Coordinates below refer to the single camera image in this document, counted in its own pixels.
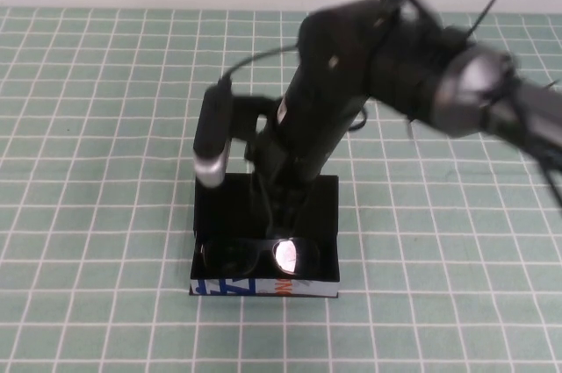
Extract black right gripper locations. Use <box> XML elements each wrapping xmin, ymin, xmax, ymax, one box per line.
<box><xmin>243</xmin><ymin>119</ymin><xmax>329</xmax><ymax>239</ymax></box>

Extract dark framed glasses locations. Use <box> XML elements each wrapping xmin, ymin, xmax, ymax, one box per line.
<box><xmin>199</xmin><ymin>235</ymin><xmax>321</xmax><ymax>280</ymax></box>

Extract black printed glasses case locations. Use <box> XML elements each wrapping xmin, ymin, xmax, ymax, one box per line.
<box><xmin>189</xmin><ymin>173</ymin><xmax>342</xmax><ymax>300</ymax></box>

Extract green white checked tablecloth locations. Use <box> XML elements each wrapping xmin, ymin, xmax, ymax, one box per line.
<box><xmin>0</xmin><ymin>4</ymin><xmax>562</xmax><ymax>373</ymax></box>

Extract black zip tie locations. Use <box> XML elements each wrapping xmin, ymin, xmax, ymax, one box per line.
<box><xmin>472</xmin><ymin>0</ymin><xmax>513</xmax><ymax>36</ymax></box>

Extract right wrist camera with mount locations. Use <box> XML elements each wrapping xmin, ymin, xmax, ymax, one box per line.
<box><xmin>191</xmin><ymin>84</ymin><xmax>282</xmax><ymax>190</ymax></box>

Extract thin black looped cable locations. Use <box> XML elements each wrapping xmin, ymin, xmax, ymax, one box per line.
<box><xmin>349</xmin><ymin>103</ymin><xmax>371</xmax><ymax>133</ymax></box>

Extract black right camera cable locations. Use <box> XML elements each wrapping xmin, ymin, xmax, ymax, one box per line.
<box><xmin>218</xmin><ymin>41</ymin><xmax>305</xmax><ymax>90</ymax></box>

